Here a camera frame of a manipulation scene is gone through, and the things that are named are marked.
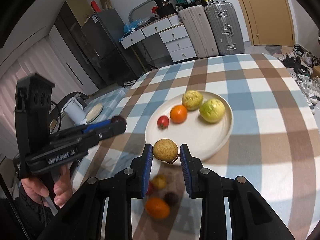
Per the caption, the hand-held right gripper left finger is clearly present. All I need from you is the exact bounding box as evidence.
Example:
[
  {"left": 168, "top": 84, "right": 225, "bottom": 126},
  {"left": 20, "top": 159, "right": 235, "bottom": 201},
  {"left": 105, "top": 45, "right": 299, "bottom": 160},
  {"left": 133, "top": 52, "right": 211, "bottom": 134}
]
[{"left": 37, "top": 144, "right": 153, "bottom": 240}]

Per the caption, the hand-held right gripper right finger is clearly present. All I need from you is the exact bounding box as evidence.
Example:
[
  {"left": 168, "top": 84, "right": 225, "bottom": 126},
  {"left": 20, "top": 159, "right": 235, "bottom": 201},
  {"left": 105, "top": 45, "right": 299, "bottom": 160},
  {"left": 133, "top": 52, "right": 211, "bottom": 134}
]
[{"left": 179, "top": 144, "right": 295, "bottom": 240}]

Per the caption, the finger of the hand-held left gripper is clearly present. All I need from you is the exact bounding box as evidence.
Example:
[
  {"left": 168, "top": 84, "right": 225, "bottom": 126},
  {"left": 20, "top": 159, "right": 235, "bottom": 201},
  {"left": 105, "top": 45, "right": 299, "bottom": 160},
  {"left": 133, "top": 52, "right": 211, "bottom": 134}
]
[
  {"left": 83, "top": 123, "right": 127, "bottom": 143},
  {"left": 50, "top": 120, "right": 115, "bottom": 139}
]

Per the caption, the brown kiwi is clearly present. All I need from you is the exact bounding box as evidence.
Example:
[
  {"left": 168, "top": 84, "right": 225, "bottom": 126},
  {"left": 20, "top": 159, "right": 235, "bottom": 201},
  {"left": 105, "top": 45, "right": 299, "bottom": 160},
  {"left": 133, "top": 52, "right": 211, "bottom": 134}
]
[
  {"left": 152, "top": 174, "right": 167, "bottom": 189},
  {"left": 153, "top": 139, "right": 180, "bottom": 165}
]

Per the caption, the large white plate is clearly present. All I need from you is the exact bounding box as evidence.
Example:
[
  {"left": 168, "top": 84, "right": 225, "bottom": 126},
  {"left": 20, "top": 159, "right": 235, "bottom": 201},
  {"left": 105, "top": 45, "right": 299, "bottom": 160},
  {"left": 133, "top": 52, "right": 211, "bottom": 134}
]
[{"left": 145, "top": 91, "right": 234, "bottom": 162}]

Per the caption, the orange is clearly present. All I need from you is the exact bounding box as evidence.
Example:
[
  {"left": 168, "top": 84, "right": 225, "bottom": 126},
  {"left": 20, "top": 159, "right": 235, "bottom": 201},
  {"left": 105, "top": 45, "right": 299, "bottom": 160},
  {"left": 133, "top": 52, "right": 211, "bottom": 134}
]
[
  {"left": 145, "top": 197, "right": 171, "bottom": 219},
  {"left": 170, "top": 105, "right": 188, "bottom": 124}
]

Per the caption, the yellow-green guava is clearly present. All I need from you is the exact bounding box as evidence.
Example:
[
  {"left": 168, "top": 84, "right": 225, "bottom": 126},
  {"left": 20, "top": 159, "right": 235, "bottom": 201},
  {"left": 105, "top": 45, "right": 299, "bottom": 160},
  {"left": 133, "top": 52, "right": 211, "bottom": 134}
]
[{"left": 199, "top": 98, "right": 225, "bottom": 123}]

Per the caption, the yellow guava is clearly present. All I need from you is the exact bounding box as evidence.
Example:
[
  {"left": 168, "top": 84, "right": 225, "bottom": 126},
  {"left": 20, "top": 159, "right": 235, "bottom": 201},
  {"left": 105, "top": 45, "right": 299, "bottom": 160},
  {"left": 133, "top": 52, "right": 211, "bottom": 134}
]
[{"left": 182, "top": 90, "right": 203, "bottom": 111}]

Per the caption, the person's left forearm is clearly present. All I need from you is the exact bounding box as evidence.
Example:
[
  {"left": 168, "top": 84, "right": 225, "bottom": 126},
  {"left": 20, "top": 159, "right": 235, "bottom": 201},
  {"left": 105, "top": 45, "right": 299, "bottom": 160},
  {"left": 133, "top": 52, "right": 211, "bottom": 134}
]
[{"left": 7, "top": 186, "right": 58, "bottom": 240}]

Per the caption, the person's left hand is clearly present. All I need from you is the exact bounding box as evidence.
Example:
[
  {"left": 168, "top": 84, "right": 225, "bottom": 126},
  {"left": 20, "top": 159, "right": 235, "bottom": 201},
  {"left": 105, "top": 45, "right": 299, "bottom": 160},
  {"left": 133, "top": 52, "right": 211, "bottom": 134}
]
[{"left": 22, "top": 162, "right": 74, "bottom": 207}]

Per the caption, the small beige plate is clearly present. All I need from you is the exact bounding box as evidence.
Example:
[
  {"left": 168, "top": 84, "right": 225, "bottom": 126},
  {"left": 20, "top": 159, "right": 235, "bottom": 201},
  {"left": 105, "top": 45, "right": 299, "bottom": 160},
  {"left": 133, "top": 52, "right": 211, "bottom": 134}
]
[{"left": 86, "top": 102, "right": 104, "bottom": 123}]

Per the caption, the white electric kettle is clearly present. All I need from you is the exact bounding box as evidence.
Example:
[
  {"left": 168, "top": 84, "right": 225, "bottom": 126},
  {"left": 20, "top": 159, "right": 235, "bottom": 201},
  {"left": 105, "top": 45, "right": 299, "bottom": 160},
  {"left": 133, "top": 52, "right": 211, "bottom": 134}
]
[{"left": 64, "top": 97, "right": 87, "bottom": 125}]

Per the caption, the light blue checked tablecloth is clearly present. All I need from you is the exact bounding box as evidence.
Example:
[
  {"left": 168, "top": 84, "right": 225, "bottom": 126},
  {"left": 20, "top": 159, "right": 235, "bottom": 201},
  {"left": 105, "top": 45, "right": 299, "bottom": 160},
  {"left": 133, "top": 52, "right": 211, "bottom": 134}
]
[{"left": 82, "top": 86, "right": 127, "bottom": 128}]

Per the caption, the black chair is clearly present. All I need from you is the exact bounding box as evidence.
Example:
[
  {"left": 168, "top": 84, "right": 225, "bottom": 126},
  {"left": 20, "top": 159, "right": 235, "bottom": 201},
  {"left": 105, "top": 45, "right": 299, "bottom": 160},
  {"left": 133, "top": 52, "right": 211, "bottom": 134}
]
[{"left": 50, "top": 92, "right": 89, "bottom": 120}]

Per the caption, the white curtain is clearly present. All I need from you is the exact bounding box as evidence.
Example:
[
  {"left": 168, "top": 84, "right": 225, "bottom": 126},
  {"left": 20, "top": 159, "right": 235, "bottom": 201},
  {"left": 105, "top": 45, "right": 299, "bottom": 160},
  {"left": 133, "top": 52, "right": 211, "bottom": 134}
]
[{"left": 0, "top": 36, "right": 83, "bottom": 155}]

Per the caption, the white wardrobe door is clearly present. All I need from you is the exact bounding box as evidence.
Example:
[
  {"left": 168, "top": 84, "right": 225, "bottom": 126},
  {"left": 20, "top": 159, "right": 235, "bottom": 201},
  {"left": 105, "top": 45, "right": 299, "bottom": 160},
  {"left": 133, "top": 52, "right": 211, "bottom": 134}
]
[{"left": 49, "top": 27, "right": 99, "bottom": 95}]

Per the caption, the dark grey refrigerator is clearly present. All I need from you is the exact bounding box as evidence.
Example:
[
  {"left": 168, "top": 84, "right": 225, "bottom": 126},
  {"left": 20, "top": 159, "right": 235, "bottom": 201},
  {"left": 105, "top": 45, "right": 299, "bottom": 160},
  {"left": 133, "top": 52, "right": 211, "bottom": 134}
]
[{"left": 81, "top": 8, "right": 148, "bottom": 88}]

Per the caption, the blue plastic bag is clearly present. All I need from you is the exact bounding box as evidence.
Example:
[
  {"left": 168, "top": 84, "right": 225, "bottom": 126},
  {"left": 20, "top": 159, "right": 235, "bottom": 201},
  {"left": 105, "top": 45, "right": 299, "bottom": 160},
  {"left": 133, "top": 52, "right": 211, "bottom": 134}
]
[{"left": 124, "top": 19, "right": 143, "bottom": 34}]

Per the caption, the dark brown wardrobe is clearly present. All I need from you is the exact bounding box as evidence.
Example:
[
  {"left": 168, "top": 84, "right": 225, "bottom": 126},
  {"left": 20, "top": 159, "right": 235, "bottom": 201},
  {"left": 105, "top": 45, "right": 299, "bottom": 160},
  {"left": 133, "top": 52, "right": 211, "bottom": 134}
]
[{"left": 54, "top": 0, "right": 105, "bottom": 90}]

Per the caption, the white desk with drawers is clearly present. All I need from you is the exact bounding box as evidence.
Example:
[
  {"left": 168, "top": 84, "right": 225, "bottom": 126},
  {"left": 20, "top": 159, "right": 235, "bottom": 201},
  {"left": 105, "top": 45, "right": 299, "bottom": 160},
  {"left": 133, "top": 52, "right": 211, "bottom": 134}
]
[{"left": 121, "top": 15, "right": 197, "bottom": 63}]

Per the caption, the beige suitcase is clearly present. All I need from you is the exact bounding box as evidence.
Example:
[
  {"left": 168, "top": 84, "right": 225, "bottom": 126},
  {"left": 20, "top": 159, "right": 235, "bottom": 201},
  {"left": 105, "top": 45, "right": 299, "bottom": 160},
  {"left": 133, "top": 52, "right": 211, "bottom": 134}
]
[{"left": 178, "top": 5, "right": 219, "bottom": 59}]

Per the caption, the black bag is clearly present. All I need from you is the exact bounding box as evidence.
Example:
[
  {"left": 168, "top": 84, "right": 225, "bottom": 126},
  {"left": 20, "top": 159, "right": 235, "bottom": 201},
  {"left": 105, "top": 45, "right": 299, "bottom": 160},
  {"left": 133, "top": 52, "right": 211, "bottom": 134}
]
[{"left": 153, "top": 0, "right": 177, "bottom": 15}]

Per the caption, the silver suitcase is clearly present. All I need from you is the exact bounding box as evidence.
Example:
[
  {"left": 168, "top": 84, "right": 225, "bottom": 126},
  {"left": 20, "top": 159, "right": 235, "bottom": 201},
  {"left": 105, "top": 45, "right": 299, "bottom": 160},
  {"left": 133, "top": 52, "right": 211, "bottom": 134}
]
[{"left": 204, "top": 2, "right": 245, "bottom": 56}]

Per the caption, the grey doormat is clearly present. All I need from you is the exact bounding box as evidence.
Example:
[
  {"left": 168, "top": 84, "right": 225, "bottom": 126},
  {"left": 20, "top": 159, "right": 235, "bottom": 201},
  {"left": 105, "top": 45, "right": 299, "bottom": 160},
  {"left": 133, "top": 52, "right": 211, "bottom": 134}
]
[{"left": 265, "top": 45, "right": 288, "bottom": 57}]

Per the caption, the pile of sneakers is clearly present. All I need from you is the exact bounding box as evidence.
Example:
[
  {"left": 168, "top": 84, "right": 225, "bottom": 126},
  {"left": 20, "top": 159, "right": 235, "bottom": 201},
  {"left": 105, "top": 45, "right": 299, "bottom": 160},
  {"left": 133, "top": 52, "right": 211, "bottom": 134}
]
[{"left": 277, "top": 44, "right": 320, "bottom": 115}]

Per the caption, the tan wooden door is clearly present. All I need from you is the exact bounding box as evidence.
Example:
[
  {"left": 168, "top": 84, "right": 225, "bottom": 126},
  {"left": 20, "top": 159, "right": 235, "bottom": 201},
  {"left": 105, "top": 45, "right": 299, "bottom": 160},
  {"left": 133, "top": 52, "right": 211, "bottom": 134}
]
[{"left": 230, "top": 0, "right": 295, "bottom": 47}]

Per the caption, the grey metal frame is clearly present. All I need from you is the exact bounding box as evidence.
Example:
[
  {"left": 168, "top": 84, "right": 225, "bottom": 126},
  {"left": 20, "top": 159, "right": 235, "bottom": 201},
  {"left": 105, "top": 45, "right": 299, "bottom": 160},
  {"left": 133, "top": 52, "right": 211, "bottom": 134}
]
[{"left": 129, "top": 1, "right": 155, "bottom": 23}]

